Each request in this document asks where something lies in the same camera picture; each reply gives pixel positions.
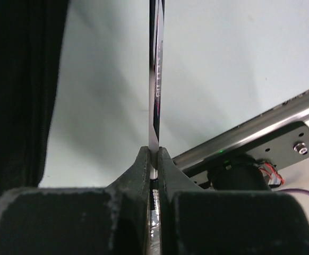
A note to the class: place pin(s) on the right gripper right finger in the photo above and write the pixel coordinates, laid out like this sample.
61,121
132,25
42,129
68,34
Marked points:
171,182

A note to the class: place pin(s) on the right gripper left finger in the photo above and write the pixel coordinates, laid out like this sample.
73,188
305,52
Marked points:
130,218

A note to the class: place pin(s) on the white racket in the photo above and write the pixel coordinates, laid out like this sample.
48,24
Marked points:
156,41

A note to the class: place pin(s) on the black racket cover gold script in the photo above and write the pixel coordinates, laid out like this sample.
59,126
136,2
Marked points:
31,36

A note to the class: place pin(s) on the light green table mat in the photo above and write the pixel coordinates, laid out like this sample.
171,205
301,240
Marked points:
225,62

